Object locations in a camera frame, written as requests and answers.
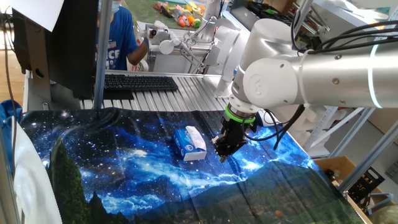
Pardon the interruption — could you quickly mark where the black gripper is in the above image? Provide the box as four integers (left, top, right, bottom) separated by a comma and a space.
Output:
213, 116, 249, 163

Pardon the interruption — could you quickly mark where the white napkin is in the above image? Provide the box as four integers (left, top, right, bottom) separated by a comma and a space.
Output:
185, 125, 206, 152

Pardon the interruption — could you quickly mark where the person forearm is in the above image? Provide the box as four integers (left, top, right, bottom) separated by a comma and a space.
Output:
127, 43, 149, 66

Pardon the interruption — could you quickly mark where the blue tissue pack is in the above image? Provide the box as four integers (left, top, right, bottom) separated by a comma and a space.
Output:
173, 127, 208, 162

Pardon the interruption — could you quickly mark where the white foam packing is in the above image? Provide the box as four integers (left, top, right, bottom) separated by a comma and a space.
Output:
264, 105, 330, 150

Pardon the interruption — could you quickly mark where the grey metal shelf rack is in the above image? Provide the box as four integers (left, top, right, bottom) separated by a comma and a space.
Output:
303, 105, 382, 159

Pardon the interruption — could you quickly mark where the galaxy landscape printed tablecloth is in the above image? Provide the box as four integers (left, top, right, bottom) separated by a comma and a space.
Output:
18, 107, 366, 224

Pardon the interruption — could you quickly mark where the black keyboard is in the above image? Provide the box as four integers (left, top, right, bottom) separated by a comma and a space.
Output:
104, 73, 179, 92

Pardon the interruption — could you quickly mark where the brown cardboard box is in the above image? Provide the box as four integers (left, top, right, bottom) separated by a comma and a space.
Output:
315, 155, 396, 224

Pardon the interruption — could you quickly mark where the white red printed panel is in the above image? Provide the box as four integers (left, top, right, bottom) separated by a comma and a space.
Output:
126, 57, 149, 72

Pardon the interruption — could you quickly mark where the white robot gripper device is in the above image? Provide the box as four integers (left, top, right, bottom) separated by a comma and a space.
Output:
136, 20, 180, 55

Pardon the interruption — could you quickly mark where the black equipment tray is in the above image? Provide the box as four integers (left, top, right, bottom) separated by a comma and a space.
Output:
248, 0, 295, 24

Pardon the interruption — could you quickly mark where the person in blue shirt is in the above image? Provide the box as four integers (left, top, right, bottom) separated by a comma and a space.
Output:
96, 0, 149, 71

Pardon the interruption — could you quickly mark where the green table mat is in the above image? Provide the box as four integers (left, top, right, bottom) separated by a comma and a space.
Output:
124, 0, 206, 30

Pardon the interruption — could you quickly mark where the black computer monitor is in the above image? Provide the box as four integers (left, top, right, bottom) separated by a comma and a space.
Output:
11, 0, 100, 101

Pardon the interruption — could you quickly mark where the white fabric sheet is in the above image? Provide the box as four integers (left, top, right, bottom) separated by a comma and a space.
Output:
12, 116, 63, 224

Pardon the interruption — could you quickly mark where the white paper sheet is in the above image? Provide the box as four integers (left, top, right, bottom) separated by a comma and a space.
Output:
4, 0, 65, 32

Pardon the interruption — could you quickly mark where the green flange ring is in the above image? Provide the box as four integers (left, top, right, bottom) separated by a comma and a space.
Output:
224, 105, 256, 124

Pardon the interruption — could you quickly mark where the aluminium frame strut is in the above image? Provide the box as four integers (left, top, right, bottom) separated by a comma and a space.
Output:
338, 121, 398, 194
93, 0, 113, 110
0, 124, 19, 224

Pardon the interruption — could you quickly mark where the black metal bracket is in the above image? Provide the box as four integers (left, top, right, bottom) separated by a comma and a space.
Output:
348, 167, 386, 203

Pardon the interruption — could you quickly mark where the blue handle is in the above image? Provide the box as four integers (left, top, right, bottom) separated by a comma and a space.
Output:
366, 192, 394, 215

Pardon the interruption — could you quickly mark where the black thin cable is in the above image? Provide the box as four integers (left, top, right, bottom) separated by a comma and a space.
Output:
0, 12, 18, 180

